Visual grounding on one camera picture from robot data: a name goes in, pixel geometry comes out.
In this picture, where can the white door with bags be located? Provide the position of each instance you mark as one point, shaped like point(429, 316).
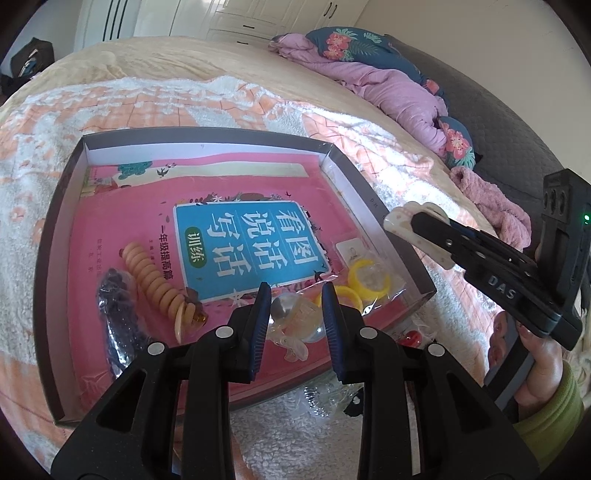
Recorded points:
point(105, 20)

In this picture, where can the green sleeve right forearm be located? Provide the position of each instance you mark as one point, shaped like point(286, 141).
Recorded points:
point(548, 431)

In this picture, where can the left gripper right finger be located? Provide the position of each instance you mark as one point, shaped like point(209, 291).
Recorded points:
point(424, 416)

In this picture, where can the orange white patterned blanket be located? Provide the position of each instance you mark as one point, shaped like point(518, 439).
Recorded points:
point(40, 127)

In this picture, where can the white glossy wardrobe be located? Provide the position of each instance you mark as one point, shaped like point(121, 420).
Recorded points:
point(246, 22)

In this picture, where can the pink floral quilt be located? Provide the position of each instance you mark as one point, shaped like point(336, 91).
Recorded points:
point(368, 65)

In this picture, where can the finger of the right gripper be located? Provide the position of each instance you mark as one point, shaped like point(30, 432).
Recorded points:
point(452, 235)
point(469, 260)

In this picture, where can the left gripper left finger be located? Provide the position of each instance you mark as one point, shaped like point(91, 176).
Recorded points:
point(167, 415)

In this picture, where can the pearl ball hair clip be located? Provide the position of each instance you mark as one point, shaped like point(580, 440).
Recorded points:
point(295, 322)

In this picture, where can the pink knitted garment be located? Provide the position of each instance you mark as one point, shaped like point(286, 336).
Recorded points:
point(510, 222)

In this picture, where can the grey shallow cardboard box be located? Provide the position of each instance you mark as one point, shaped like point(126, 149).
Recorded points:
point(50, 307)

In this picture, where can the beige bed cover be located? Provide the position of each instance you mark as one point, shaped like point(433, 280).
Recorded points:
point(180, 58)

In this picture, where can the small red ornament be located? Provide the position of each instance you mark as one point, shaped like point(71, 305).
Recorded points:
point(411, 338)

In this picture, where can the pink Chinese workbook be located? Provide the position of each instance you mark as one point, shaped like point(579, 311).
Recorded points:
point(198, 236)

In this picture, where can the cream claw hair clip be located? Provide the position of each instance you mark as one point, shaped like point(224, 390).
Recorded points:
point(398, 222)

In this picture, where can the black bag on floor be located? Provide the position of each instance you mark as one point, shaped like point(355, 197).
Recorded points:
point(29, 61)

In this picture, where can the grey padded headboard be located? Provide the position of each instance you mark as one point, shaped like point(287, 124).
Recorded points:
point(515, 158)

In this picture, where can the dark bead bracelet bag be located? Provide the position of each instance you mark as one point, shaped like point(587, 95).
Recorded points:
point(124, 338)

